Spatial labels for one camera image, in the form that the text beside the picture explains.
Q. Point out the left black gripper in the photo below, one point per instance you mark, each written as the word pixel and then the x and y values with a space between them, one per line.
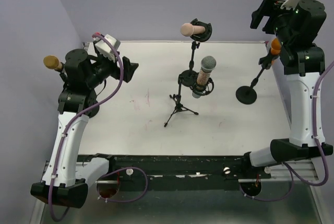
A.
pixel 129 68

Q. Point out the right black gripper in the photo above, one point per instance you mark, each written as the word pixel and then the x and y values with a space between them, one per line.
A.
pixel 267 4

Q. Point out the black tripod shock mount stand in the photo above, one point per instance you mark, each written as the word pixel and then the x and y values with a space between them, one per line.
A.
pixel 178 100

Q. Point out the black round base shock stand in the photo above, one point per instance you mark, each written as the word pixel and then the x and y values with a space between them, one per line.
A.
pixel 194 51

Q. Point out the pink microphone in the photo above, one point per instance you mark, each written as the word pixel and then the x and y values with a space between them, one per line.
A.
pixel 187 29

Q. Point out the silver glitter microphone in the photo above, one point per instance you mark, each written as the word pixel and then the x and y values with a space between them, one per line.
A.
pixel 204 76

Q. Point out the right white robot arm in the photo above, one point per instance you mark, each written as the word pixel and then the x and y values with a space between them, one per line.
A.
pixel 303 63

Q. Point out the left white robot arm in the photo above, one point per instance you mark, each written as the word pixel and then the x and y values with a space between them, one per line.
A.
pixel 81 73

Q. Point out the orange microphone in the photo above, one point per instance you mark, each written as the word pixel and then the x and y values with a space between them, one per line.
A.
pixel 275 49

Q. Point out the gold microphone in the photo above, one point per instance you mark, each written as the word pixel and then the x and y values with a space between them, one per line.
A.
pixel 53 63

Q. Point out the right black round base stand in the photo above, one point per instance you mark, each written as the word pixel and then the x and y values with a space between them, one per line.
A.
pixel 246 94

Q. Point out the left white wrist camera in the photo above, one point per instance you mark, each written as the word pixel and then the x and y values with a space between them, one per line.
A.
pixel 104 49

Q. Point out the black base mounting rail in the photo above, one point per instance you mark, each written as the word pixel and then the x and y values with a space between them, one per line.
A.
pixel 138 181

